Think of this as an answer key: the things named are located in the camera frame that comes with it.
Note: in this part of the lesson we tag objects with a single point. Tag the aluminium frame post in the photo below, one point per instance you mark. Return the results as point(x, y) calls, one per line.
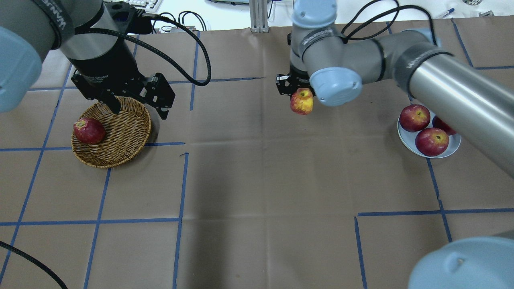
point(258, 16)

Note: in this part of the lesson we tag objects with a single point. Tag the dark red apple in basket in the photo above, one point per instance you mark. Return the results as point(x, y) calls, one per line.
point(89, 130)

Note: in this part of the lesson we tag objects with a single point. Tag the blue white pen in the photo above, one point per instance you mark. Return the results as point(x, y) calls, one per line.
point(445, 13)

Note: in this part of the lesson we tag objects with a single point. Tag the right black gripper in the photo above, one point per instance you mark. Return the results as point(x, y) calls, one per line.
point(286, 85)

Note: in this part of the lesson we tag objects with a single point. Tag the red apple on plate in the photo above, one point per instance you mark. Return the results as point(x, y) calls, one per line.
point(414, 118)
point(438, 123)
point(432, 141)

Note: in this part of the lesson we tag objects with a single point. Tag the yellow-red apple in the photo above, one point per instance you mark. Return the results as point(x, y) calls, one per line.
point(301, 101)

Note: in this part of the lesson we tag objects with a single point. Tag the white keyboard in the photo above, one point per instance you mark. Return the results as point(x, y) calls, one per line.
point(150, 6)

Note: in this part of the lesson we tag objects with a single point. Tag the light blue plate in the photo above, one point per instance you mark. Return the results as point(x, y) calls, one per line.
point(408, 139)

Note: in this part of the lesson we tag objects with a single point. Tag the woven wicker basket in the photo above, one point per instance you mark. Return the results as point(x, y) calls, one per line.
point(126, 134)

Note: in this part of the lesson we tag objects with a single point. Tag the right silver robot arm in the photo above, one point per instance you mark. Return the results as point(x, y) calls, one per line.
point(334, 66)

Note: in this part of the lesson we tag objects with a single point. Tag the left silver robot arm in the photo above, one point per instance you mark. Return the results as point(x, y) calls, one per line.
point(92, 35)

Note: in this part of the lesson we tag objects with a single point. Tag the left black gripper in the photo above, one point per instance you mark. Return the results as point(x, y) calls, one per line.
point(107, 68)

